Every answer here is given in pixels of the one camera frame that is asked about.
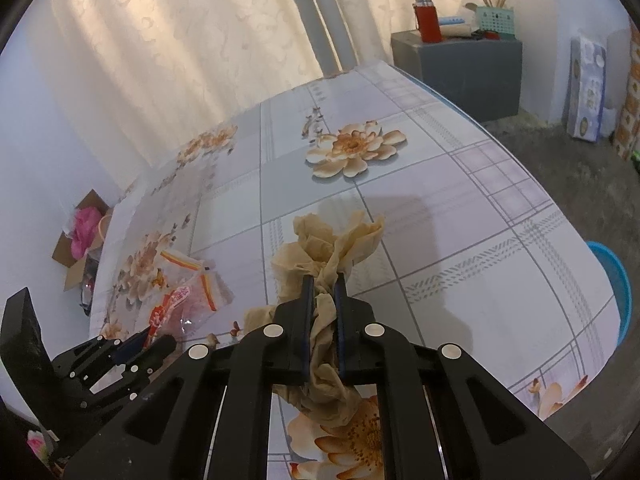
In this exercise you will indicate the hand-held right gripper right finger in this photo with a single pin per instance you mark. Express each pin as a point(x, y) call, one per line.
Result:
point(342, 330)

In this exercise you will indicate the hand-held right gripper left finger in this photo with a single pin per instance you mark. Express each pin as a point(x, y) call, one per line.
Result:
point(307, 320)

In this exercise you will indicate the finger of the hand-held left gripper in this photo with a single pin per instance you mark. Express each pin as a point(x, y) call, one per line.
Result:
point(155, 355)
point(100, 350)

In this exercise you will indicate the clear snack bag red label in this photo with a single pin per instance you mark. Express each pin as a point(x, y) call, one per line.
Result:
point(200, 285)

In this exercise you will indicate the beige paper towel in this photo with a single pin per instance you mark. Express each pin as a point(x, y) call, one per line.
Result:
point(345, 245)

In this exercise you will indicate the blue plastic bucket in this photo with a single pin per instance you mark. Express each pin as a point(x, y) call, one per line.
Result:
point(617, 290)

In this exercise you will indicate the brown cardboard box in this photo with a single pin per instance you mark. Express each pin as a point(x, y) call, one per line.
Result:
point(67, 260)

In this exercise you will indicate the peach plastic bowl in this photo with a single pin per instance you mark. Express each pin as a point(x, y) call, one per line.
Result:
point(106, 227)

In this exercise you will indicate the floral tablecloth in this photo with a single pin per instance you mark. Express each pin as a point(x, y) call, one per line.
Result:
point(450, 185)

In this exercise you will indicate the grey cabinet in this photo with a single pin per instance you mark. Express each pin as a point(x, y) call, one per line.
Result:
point(460, 80)

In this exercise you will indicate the cream patterned curtain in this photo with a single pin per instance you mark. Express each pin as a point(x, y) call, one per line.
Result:
point(175, 60)

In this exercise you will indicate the red thermos bottle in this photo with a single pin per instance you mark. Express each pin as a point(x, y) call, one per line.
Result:
point(427, 22)

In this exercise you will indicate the white blue rolled item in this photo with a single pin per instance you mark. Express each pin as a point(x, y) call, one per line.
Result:
point(456, 27)

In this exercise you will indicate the small red object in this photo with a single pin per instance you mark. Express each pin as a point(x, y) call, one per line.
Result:
point(486, 35)

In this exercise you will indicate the small white package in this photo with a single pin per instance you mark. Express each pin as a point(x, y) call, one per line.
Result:
point(609, 121)

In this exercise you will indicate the white blue tissue pack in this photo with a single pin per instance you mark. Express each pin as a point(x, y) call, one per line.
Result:
point(587, 90)

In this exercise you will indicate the teal desk pen holder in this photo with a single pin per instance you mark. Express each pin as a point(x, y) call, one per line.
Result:
point(495, 20)

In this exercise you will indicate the orange patterned tall box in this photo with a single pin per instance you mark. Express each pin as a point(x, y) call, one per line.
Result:
point(629, 110)

